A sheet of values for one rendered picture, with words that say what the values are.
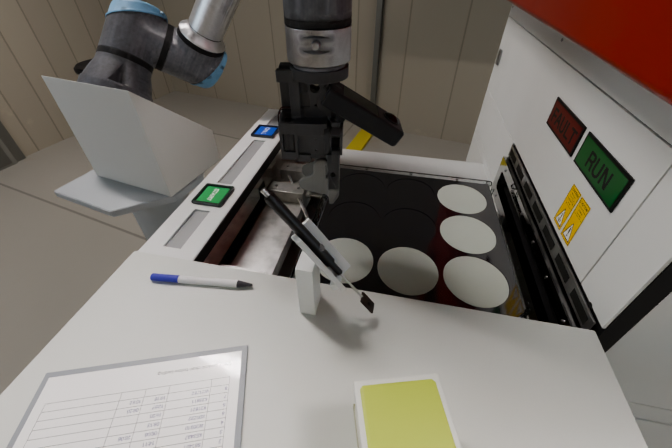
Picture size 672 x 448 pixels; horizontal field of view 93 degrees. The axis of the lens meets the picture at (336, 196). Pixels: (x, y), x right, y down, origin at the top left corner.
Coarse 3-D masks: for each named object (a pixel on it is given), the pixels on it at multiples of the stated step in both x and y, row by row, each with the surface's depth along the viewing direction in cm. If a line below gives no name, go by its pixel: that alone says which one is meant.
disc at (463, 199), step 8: (456, 184) 72; (440, 192) 70; (448, 192) 70; (456, 192) 70; (464, 192) 70; (472, 192) 70; (440, 200) 68; (448, 200) 68; (456, 200) 68; (464, 200) 68; (472, 200) 68; (480, 200) 68; (448, 208) 66; (456, 208) 66; (464, 208) 66; (472, 208) 66; (480, 208) 66
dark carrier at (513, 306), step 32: (352, 192) 70; (384, 192) 70; (416, 192) 70; (480, 192) 70; (320, 224) 62; (352, 224) 62; (384, 224) 62; (416, 224) 62; (448, 256) 55; (480, 256) 55; (352, 288) 50; (384, 288) 50; (448, 288) 50; (512, 288) 50
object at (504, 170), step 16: (496, 176) 77; (512, 176) 67; (496, 192) 75; (512, 192) 66; (528, 208) 59; (512, 224) 66; (528, 224) 56; (512, 240) 62; (528, 240) 56; (512, 256) 61; (544, 256) 50; (528, 272) 56; (544, 272) 49; (528, 288) 54; (560, 288) 45; (528, 304) 52; (560, 304) 44; (544, 320) 49; (560, 320) 43; (576, 320) 41
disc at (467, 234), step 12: (456, 216) 64; (444, 228) 61; (456, 228) 61; (468, 228) 61; (480, 228) 61; (456, 240) 58; (468, 240) 58; (480, 240) 58; (492, 240) 58; (468, 252) 56; (480, 252) 56
